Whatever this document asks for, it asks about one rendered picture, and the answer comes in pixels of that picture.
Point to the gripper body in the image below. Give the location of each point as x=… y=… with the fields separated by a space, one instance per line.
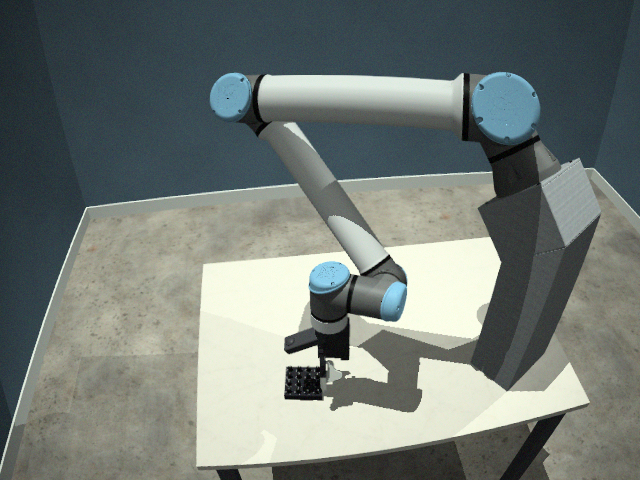
x=338 y=343

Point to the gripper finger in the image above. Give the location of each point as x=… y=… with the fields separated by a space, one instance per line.
x=330 y=375

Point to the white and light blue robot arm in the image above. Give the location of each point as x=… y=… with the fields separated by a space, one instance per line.
x=505 y=107

